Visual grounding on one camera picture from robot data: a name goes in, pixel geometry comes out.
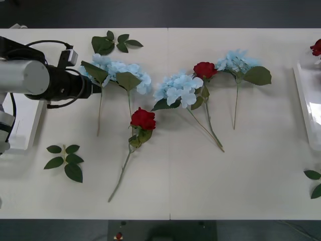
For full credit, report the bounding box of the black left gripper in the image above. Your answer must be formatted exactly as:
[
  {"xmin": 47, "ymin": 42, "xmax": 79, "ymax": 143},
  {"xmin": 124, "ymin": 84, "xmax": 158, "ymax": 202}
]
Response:
[{"xmin": 81, "ymin": 74, "xmax": 104, "ymax": 98}]

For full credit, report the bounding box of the pale blue flower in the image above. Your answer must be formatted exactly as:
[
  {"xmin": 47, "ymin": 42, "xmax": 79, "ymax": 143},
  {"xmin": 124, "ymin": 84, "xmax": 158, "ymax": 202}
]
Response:
[
  {"xmin": 107, "ymin": 61, "xmax": 152, "ymax": 118},
  {"xmin": 215, "ymin": 49, "xmax": 272, "ymax": 131},
  {"xmin": 80, "ymin": 53, "xmax": 120, "ymax": 137},
  {"xmin": 150, "ymin": 70, "xmax": 225, "ymax": 153}
]

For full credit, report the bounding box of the loose green leaf twig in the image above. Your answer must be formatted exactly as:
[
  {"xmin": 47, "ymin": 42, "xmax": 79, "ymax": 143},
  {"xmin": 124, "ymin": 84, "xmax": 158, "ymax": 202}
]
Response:
[
  {"xmin": 43, "ymin": 144, "xmax": 85, "ymax": 183},
  {"xmin": 303, "ymin": 170, "xmax": 321, "ymax": 200},
  {"xmin": 91, "ymin": 30, "xmax": 144, "ymax": 56}
]

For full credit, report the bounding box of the red rose with green stem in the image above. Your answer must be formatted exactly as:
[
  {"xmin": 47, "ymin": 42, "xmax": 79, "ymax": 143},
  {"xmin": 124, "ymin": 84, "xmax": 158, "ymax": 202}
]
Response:
[
  {"xmin": 309, "ymin": 39, "xmax": 321, "ymax": 61},
  {"xmin": 107, "ymin": 107, "xmax": 156, "ymax": 203},
  {"xmin": 190, "ymin": 62, "xmax": 223, "ymax": 148}
]

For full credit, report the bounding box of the shallow white box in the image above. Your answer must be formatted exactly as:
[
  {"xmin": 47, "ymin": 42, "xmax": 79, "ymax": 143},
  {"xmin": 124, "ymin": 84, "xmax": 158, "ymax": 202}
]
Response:
[
  {"xmin": 0, "ymin": 92, "xmax": 45, "ymax": 156},
  {"xmin": 292, "ymin": 59, "xmax": 321, "ymax": 151}
]

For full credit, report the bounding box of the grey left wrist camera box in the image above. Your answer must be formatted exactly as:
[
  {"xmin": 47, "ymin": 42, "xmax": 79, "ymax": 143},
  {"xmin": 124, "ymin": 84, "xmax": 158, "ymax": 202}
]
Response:
[{"xmin": 59, "ymin": 49, "xmax": 78, "ymax": 68}]

